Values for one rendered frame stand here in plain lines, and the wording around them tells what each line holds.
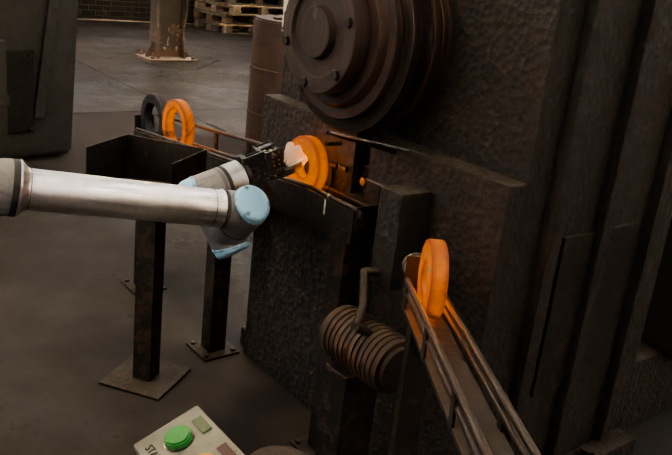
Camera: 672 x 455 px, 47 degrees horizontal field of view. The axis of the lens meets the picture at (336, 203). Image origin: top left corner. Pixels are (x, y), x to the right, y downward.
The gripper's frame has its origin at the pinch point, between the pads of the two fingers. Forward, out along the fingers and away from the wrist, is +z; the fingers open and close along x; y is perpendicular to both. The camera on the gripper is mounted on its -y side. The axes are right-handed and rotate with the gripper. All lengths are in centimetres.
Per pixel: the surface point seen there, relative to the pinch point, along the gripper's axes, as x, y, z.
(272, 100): 27.2, 7.9, 8.0
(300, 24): -8.0, 37.6, -1.2
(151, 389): 24, -64, -50
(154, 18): 637, -99, 229
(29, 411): 30, -56, -83
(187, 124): 65, -5, -4
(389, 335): -56, -18, -20
